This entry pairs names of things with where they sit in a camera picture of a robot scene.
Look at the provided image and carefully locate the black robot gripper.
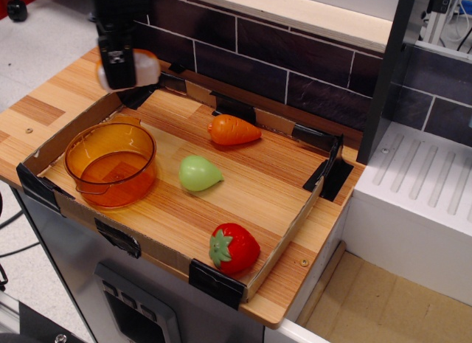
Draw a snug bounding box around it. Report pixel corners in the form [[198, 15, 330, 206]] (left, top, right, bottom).
[[93, 0, 148, 90]]

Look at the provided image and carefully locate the white and orange toy sushi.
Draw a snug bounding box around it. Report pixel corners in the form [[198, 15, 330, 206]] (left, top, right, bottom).
[[95, 49, 161, 92]]

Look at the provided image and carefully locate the orange transparent plastic pot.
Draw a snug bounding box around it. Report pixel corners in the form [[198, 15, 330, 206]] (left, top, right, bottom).
[[64, 116, 158, 209]]

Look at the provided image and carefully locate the cardboard fence with black tape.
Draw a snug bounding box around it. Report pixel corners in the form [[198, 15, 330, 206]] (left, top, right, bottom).
[[10, 65, 363, 325]]

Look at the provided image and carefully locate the black caster wheel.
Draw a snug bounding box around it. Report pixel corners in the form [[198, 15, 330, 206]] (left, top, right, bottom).
[[7, 0, 28, 22]]

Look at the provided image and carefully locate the orange toy carrot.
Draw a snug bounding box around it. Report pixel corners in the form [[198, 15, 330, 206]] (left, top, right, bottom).
[[206, 114, 262, 146]]

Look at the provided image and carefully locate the green toy pear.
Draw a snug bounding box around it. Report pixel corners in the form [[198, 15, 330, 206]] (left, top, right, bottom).
[[178, 155, 223, 192]]

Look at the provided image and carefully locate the red toy strawberry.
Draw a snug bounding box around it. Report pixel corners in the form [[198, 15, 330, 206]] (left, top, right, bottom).
[[209, 223, 260, 274]]

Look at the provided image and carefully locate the grey toy oven front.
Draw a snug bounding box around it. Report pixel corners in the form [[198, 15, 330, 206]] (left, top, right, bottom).
[[94, 263, 181, 343]]

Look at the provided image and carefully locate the white toy sink drainboard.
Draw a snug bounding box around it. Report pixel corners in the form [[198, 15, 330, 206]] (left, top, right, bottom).
[[343, 123, 471, 304]]

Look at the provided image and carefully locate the dark grey vertical post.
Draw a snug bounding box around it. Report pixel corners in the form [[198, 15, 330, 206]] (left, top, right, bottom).
[[357, 0, 427, 164]]

